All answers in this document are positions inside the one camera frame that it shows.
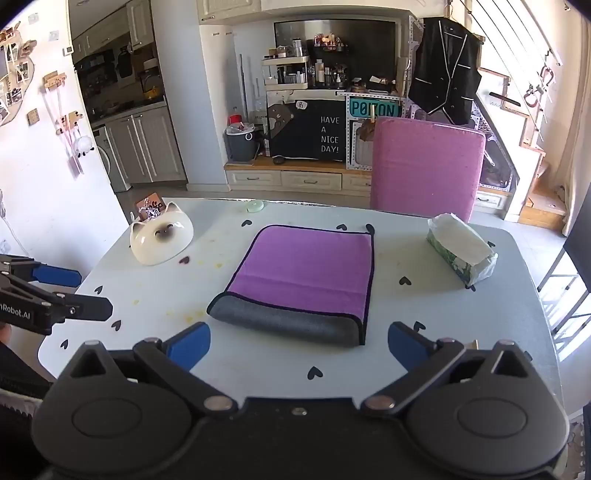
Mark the white cat-shaped ceramic bowl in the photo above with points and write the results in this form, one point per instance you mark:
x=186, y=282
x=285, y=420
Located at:
x=159, y=233

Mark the white low drawer cabinet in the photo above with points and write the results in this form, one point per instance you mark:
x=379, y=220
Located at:
x=295, y=177

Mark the black folding chair frame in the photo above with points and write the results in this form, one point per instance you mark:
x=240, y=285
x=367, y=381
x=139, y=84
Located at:
x=570, y=277

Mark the brown card in holder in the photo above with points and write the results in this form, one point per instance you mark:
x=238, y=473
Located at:
x=148, y=206

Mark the grey trash bin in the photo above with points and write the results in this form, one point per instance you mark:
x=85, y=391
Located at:
x=242, y=144

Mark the white kitchen base cabinet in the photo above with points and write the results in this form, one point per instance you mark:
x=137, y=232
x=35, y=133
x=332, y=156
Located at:
x=143, y=145

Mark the teal sign plate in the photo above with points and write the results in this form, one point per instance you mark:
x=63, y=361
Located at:
x=373, y=109

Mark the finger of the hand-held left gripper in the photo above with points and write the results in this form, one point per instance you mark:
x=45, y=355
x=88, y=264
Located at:
x=57, y=276
x=90, y=308

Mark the white tiered storage rack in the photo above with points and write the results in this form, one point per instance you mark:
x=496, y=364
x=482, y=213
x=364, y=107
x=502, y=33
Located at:
x=286, y=69

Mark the pink chair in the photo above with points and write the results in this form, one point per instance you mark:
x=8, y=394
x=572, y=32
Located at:
x=425, y=168

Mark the black vest with white trim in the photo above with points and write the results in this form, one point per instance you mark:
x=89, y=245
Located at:
x=445, y=69

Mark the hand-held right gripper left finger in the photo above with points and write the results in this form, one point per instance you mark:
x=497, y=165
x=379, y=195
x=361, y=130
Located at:
x=188, y=347

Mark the purple and grey towel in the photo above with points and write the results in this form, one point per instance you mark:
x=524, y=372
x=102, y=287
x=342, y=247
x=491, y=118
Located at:
x=300, y=272

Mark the wall photo collage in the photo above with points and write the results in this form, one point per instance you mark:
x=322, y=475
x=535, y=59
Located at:
x=14, y=76

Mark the black cabinet with white lettering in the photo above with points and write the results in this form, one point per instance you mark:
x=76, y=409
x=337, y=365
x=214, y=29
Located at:
x=309, y=129

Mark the pale green round coaster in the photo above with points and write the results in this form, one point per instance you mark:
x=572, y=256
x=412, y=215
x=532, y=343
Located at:
x=255, y=206

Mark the wooden staircase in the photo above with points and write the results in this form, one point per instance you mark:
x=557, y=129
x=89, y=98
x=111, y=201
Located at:
x=531, y=147

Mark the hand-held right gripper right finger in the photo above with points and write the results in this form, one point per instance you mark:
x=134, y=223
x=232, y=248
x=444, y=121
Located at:
x=407, y=345

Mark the green tissue pack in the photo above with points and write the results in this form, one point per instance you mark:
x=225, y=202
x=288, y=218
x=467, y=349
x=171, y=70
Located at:
x=459, y=249

